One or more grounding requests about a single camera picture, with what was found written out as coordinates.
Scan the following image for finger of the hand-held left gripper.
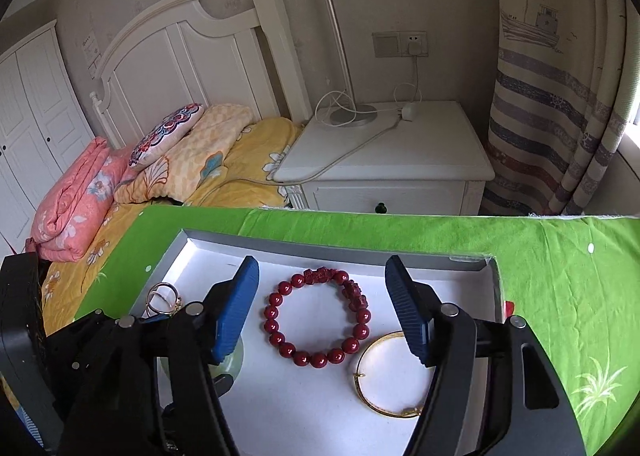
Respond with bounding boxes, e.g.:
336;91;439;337
46;310;117;424

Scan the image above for patterned round-print pillow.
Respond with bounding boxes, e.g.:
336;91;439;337
128;103;205;171

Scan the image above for white nightstand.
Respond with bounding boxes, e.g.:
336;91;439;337
273;101;496;216

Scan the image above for white shallow tray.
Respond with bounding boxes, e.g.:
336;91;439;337
127;228;503;456

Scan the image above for yellow checked pillow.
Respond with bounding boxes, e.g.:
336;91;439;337
114;103;256;205

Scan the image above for white wardrobe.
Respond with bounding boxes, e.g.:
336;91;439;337
0;18;96;257

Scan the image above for silver rings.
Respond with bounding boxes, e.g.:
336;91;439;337
146;282;184;316

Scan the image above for striped boat-print curtain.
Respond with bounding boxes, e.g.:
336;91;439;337
477;0;629;217

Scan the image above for white wooden headboard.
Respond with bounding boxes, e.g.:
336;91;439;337
90;0;314;152

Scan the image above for red bead bracelet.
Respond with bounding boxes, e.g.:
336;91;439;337
262;267;373;369

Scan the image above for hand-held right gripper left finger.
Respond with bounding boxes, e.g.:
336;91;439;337
60;255;260;456

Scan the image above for white charger cable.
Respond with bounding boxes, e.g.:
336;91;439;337
215;55;424;187

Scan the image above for gold bangle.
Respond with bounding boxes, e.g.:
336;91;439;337
355;331;437;418

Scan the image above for small wall panel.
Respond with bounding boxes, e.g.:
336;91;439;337
80;34;104;80

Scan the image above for wall socket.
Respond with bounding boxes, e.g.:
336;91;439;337
399;30;429;57

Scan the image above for silver desk lamp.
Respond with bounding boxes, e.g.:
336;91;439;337
313;0;379;128

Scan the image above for green printed tablecloth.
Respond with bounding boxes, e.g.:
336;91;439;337
75;206;640;456

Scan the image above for pink floral quilt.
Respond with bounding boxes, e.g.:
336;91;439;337
30;137;137;263

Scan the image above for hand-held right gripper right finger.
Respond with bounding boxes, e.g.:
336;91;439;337
385;255;587;456

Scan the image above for yellow floral bedsheet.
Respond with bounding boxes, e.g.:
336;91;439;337
40;117;304;337

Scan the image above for pale green jade bangle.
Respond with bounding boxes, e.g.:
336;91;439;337
159;336;247;387

